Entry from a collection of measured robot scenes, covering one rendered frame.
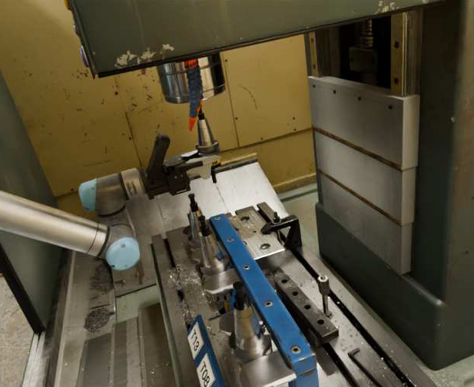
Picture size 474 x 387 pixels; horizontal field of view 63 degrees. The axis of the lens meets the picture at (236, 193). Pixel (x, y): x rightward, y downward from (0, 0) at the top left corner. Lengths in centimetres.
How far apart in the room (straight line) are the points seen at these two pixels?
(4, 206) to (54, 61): 119
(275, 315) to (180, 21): 48
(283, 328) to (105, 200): 58
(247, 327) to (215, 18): 47
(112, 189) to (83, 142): 106
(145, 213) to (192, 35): 148
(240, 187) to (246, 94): 50
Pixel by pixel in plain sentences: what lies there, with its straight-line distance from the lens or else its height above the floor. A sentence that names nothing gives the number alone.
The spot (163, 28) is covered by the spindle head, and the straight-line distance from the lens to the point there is 66.
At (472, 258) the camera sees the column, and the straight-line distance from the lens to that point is 117.
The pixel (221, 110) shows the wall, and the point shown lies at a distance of 209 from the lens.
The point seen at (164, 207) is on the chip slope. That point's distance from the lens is 205.
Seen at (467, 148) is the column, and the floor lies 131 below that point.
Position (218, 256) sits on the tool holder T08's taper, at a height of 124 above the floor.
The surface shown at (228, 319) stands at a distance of 67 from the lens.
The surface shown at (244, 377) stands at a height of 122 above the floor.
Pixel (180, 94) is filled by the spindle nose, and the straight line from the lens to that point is 93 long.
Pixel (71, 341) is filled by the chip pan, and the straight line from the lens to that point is 165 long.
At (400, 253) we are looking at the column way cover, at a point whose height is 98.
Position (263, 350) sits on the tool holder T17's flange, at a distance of 60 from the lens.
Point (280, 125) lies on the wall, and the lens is 222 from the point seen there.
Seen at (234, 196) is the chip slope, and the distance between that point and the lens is 205.
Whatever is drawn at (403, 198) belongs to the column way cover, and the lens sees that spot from 109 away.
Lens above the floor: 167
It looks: 26 degrees down
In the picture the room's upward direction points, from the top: 11 degrees counter-clockwise
